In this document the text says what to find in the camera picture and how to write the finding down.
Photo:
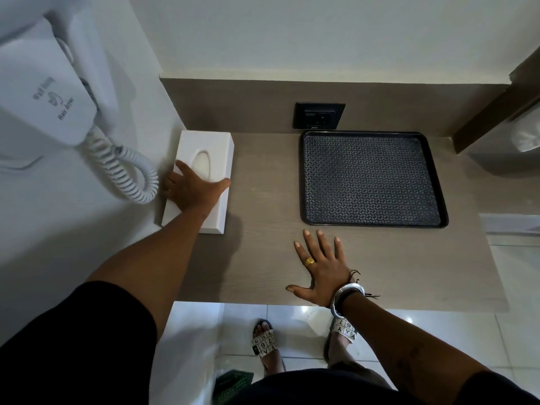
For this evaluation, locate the person's right hand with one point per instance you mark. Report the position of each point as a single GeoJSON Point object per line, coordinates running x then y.
{"type": "Point", "coordinates": [327, 276]}

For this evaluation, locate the person's left hand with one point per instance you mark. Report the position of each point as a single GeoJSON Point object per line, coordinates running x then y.
{"type": "Point", "coordinates": [192, 191]}

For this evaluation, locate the person's left thumb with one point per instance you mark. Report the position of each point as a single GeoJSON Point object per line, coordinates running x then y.
{"type": "Point", "coordinates": [220, 186]}

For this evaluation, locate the person's right middle finger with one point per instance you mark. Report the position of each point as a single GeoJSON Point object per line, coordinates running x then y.
{"type": "Point", "coordinates": [313, 247]}

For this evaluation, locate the person's right little finger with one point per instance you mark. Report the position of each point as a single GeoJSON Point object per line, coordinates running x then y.
{"type": "Point", "coordinates": [338, 250]}

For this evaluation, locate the person's right thumb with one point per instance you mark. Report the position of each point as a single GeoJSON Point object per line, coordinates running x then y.
{"type": "Point", "coordinates": [299, 291]}

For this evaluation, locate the white tissue box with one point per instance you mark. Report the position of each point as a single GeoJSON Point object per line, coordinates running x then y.
{"type": "Point", "coordinates": [206, 147]}

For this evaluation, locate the person's left forearm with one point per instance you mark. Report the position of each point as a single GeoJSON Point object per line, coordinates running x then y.
{"type": "Point", "coordinates": [164, 253]}

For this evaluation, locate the person's right forearm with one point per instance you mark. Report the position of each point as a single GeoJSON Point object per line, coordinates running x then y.
{"type": "Point", "coordinates": [405, 345]}

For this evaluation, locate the silver bangle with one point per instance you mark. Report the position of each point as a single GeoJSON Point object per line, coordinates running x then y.
{"type": "Point", "coordinates": [337, 297]}

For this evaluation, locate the person's right sandal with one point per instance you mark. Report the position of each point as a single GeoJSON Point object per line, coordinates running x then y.
{"type": "Point", "coordinates": [342, 329]}

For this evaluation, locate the person's sandal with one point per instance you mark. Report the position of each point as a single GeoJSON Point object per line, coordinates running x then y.
{"type": "Point", "coordinates": [263, 343]}
{"type": "Point", "coordinates": [342, 329]}

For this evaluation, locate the person's left sandal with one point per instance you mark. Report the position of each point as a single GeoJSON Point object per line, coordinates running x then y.
{"type": "Point", "coordinates": [263, 343]}

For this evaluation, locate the grey patterned tray mat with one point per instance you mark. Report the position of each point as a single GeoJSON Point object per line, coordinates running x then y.
{"type": "Point", "coordinates": [371, 181]}

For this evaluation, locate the black plastic tray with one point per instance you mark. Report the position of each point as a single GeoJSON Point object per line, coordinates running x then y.
{"type": "Point", "coordinates": [443, 206]}

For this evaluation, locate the green patterned cloth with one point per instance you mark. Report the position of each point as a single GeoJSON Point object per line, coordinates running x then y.
{"type": "Point", "coordinates": [232, 385]}

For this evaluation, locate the white cabinet side panel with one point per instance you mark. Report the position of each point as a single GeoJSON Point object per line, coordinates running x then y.
{"type": "Point", "coordinates": [185, 354]}

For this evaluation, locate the white ledge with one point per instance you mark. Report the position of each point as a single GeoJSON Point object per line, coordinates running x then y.
{"type": "Point", "coordinates": [510, 224]}

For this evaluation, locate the black shirt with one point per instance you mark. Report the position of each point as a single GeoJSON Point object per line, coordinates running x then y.
{"type": "Point", "coordinates": [76, 345]}

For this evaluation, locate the white tissue paper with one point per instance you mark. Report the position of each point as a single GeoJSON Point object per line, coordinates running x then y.
{"type": "Point", "coordinates": [527, 130]}

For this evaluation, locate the black wall socket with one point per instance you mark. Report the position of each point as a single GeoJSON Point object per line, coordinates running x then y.
{"type": "Point", "coordinates": [319, 115]}

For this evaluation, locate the white wall hair dryer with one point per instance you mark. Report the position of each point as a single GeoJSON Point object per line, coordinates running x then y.
{"type": "Point", "coordinates": [42, 88]}

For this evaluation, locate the brown wooden frame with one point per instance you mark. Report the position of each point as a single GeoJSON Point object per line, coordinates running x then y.
{"type": "Point", "coordinates": [489, 111]}

